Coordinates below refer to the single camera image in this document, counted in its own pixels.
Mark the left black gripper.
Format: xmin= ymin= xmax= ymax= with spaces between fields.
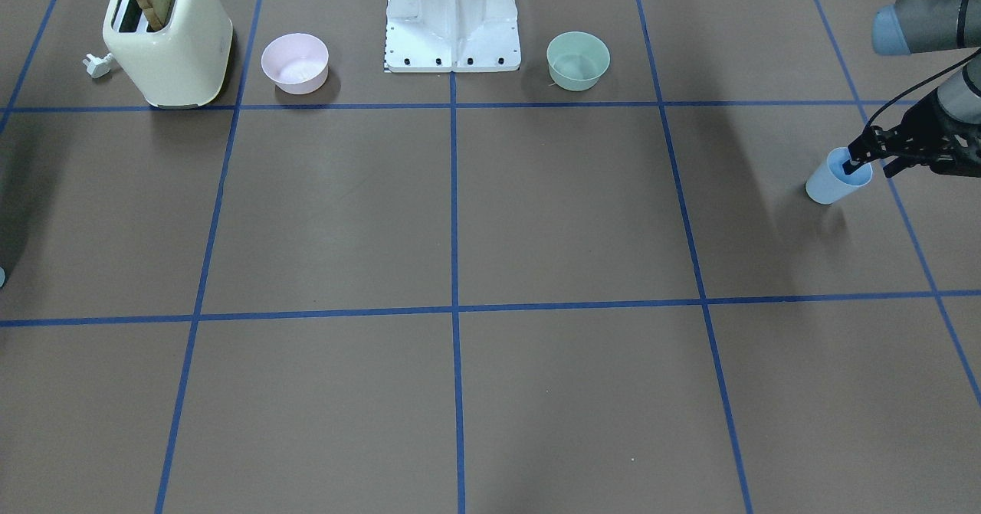
xmin=842 ymin=93 xmax=980 ymax=178

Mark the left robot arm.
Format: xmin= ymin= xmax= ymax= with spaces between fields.
xmin=841 ymin=0 xmax=980 ymax=178

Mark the green plastic bowl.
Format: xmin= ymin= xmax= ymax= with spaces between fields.
xmin=546 ymin=30 xmax=611 ymax=92

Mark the pink plastic bowl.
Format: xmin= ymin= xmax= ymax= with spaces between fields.
xmin=261 ymin=33 xmax=330 ymax=95

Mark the cream white toaster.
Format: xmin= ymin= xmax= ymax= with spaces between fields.
xmin=101 ymin=0 xmax=234 ymax=110

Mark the white power plug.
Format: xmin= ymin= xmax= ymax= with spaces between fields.
xmin=83 ymin=53 xmax=116 ymax=79

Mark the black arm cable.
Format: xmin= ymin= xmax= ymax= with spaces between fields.
xmin=872 ymin=48 xmax=981 ymax=136

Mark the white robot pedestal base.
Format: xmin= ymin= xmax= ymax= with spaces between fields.
xmin=383 ymin=0 xmax=523 ymax=74

